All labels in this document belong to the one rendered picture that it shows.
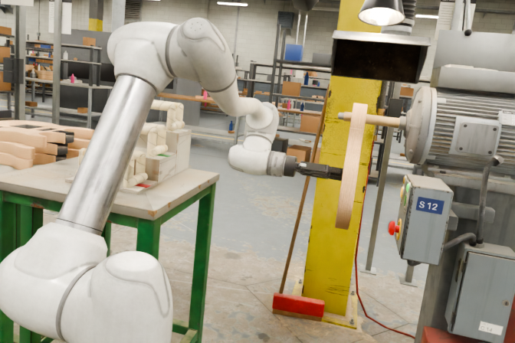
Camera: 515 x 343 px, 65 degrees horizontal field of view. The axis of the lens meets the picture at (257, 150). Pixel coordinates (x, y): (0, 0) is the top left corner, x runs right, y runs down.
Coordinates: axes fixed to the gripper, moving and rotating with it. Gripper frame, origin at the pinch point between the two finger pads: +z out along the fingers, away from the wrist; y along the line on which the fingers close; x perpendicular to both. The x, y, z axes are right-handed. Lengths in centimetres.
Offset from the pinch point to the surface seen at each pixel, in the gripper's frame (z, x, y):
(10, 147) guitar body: -130, -12, 6
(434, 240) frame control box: 25.5, -18.7, 30.9
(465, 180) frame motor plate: 35.8, 1.6, 14.4
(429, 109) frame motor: 22.3, 19.6, 21.2
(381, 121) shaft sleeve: 9.9, 18.0, 9.9
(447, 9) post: 50, 144, -114
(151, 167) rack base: -67, -10, 8
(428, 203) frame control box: 22.4, -10.2, 34.5
